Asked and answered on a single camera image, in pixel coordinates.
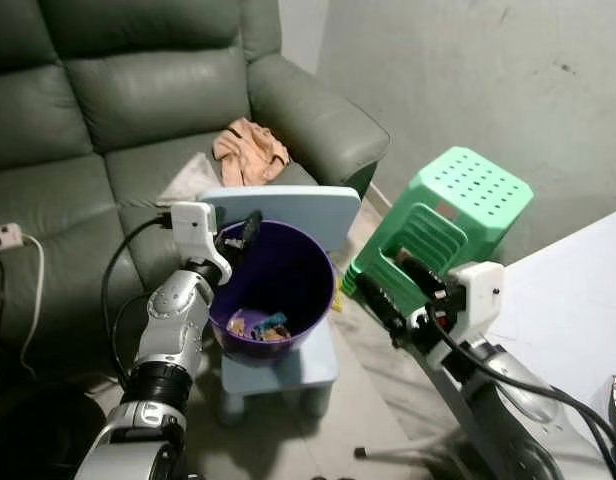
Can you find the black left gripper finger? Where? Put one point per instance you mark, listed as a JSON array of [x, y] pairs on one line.
[[254, 228]]

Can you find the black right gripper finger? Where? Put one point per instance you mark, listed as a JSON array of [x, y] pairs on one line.
[[420, 270], [380, 305]]

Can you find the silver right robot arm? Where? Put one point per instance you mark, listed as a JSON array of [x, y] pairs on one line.
[[508, 385]]

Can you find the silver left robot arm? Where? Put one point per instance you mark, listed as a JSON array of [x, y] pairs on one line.
[[173, 320]]

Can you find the purple plastic rubbish bin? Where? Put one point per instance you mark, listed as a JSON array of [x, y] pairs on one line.
[[283, 270]]

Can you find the small yellow scrap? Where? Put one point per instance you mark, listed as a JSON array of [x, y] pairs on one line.
[[337, 300]]

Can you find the light blue small chair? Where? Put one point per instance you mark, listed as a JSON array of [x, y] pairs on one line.
[[298, 215]]

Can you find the grey-white folded cloth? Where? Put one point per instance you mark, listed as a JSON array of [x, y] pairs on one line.
[[193, 180]]

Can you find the peach crumpled cloth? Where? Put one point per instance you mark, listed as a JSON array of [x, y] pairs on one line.
[[250, 150]]

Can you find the tan crumpled wrapper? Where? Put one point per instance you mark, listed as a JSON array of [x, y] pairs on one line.
[[240, 324]]

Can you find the blue snack wrapper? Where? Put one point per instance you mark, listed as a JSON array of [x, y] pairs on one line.
[[272, 325]]

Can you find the green plastic stool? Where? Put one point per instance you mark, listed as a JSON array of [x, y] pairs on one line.
[[468, 190]]

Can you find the grey table leg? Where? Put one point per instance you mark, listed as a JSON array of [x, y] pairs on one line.
[[408, 456]]

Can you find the green leather sofa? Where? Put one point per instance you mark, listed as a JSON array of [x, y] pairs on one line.
[[138, 90]]

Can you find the white power strip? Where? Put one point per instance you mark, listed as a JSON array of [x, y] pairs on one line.
[[4, 237]]

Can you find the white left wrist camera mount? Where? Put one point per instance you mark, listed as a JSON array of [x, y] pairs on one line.
[[195, 230]]

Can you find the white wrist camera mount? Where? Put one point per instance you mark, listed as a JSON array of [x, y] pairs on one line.
[[195, 230], [480, 290]]

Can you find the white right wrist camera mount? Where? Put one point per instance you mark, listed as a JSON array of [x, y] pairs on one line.
[[480, 290]]

